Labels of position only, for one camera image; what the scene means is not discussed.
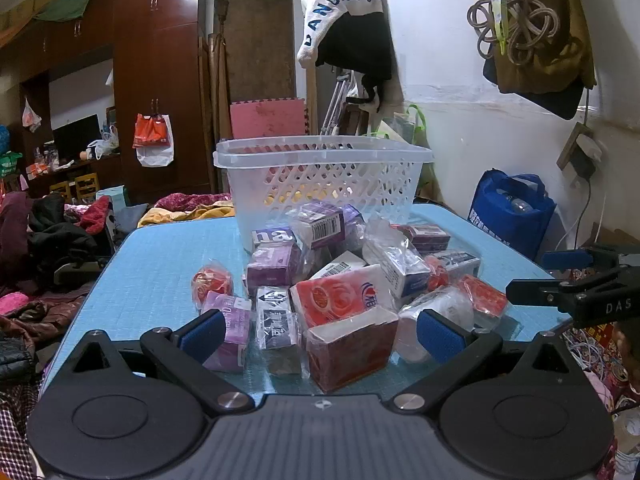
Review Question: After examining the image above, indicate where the white orange plastic bag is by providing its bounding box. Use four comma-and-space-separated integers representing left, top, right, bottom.
22, 97, 42, 133

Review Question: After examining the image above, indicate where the brown hanging bag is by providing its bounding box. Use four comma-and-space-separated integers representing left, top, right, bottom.
482, 0, 598, 121

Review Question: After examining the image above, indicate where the green white bag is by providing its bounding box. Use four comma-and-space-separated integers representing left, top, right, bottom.
370, 104, 436, 201

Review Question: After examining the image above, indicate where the white plastic basket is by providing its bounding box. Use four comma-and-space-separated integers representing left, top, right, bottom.
213, 135, 435, 253

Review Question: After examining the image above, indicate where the metal folding rack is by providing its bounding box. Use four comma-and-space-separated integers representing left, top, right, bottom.
320, 72, 361, 136

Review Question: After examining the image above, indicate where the dark purple box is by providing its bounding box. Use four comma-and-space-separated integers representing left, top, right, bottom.
395, 223, 451, 253

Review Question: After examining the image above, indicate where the dark clothing pile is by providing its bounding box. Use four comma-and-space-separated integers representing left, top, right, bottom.
0, 192, 118, 386

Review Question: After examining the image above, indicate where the white wrapped packet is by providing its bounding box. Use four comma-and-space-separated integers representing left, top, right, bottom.
395, 292, 476, 363

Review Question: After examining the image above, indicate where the white purple box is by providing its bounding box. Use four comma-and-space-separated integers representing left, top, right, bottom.
252, 226, 298, 251

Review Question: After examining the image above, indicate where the red yellow blanket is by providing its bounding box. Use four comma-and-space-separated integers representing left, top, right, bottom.
140, 192, 236, 228

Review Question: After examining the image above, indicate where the wall power adapter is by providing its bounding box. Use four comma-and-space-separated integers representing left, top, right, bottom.
556, 122, 606, 183

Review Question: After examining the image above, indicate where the red ball packet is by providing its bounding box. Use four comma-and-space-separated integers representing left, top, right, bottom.
191, 260, 234, 311

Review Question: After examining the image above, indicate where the black white box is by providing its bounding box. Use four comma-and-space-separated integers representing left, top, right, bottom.
256, 310, 301, 351
256, 286, 292, 313

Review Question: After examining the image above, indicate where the red white plastic bag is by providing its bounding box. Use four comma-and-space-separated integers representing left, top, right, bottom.
132, 112, 175, 168

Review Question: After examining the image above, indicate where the pink foam mat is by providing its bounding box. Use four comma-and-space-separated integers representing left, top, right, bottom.
230, 97, 308, 141

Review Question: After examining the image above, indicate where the red white tissue pack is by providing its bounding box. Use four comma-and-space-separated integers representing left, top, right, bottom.
290, 264, 391, 328

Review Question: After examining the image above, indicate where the light purple box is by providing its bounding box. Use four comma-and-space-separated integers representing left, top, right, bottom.
202, 291, 252, 373

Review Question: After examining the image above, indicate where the black television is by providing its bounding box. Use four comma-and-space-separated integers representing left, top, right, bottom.
51, 114, 103, 158

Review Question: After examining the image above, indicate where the white box with barcode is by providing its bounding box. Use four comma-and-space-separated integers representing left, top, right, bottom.
310, 251, 368, 281

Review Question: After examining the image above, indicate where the brown wooden wardrobe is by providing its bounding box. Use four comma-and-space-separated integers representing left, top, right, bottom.
0, 0, 216, 201

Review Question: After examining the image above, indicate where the purple box with barcode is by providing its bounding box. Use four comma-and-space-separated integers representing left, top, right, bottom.
292, 202, 366, 251

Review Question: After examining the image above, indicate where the blue shopping bag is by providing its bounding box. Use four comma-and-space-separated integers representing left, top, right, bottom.
467, 169, 557, 261

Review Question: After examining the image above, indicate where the white blue wrapped box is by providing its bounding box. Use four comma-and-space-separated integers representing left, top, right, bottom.
361, 220, 432, 301

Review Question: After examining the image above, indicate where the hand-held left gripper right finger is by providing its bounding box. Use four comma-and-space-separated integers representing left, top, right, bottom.
392, 309, 576, 411

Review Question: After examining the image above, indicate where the white black hanging garment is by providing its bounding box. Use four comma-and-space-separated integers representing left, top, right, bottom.
296, 0, 405, 113

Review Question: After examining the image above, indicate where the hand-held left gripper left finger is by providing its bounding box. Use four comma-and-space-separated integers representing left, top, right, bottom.
65, 309, 256, 416

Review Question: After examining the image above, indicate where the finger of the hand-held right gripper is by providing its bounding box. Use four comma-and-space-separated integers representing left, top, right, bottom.
541, 247, 601, 271
506, 275, 581, 309

